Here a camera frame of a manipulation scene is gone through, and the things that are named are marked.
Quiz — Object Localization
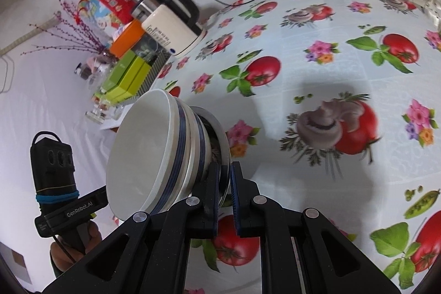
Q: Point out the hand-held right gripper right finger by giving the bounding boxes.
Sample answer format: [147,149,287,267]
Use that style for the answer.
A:
[230,161,402,294]

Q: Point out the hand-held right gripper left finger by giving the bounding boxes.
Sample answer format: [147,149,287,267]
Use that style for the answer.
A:
[41,161,221,294]

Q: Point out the stainless steel bowl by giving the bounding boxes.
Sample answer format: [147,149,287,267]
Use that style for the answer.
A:
[191,106,231,208]

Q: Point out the white bowl blue stripe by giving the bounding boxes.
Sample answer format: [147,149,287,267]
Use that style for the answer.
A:
[148,100,212,217]
[106,90,188,222]

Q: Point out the person's left hand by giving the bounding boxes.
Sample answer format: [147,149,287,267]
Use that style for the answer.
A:
[50,221,103,278]

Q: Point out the clear glass mug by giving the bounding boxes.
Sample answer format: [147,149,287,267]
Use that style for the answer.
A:
[85,101,111,124]

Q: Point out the lime green flat box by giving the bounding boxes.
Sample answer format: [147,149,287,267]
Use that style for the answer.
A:
[103,74,155,102]
[120,56,153,88]

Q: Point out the dark green flat box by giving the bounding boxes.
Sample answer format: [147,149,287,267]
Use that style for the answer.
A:
[103,49,136,93]

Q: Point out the purple decorative branches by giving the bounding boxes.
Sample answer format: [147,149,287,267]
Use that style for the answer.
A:
[21,0,111,61]

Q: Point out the zigzag patterned box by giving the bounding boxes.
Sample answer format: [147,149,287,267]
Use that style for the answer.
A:
[138,51,173,98]

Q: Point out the orange flat box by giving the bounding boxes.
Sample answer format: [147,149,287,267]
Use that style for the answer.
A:
[110,20,147,58]

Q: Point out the floral vegetable printed tablecloth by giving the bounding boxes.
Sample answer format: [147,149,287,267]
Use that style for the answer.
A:
[152,0,441,294]

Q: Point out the red cartoon printed box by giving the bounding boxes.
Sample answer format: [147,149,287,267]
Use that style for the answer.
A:
[77,0,138,37]

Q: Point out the cream electric kettle black handle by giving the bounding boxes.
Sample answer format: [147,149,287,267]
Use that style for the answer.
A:
[131,0,208,58]

